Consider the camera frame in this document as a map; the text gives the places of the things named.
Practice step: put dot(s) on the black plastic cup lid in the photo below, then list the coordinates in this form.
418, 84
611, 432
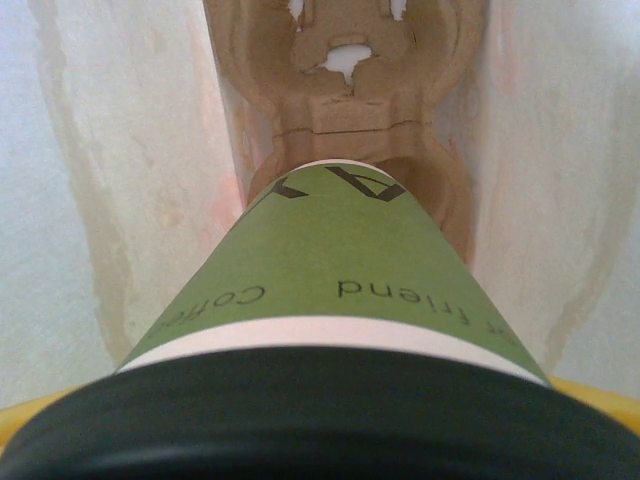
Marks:
320, 425

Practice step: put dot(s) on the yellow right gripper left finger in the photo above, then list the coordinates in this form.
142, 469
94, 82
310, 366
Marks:
22, 415

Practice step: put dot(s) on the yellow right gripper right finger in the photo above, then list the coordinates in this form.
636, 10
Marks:
610, 402

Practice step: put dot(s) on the brown pulp cup carrier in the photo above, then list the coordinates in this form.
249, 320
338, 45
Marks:
350, 125

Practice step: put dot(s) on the green printed paper takeout bag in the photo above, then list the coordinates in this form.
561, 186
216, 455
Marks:
100, 200

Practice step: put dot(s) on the green paper coffee cup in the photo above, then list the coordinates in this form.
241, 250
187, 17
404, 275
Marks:
325, 250

